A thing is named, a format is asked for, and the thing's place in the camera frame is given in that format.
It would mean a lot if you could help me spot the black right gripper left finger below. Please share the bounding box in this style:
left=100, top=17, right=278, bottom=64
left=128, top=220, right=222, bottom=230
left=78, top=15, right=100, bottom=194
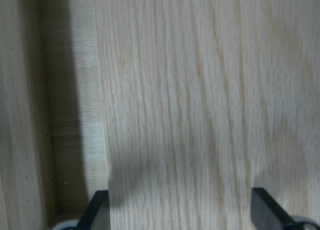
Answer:
left=76, top=190, right=110, bottom=230

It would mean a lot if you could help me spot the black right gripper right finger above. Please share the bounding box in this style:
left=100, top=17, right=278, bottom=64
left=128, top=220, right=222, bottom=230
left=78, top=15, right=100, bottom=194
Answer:
left=250, top=188, right=300, bottom=230

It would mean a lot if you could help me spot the wooden drawer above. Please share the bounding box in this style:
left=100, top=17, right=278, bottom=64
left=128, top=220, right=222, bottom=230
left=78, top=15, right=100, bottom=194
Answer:
left=0, top=0, right=107, bottom=230

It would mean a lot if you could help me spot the light wooden drawer cabinet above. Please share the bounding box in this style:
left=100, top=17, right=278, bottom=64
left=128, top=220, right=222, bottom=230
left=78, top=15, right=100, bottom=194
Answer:
left=94, top=0, right=320, bottom=230

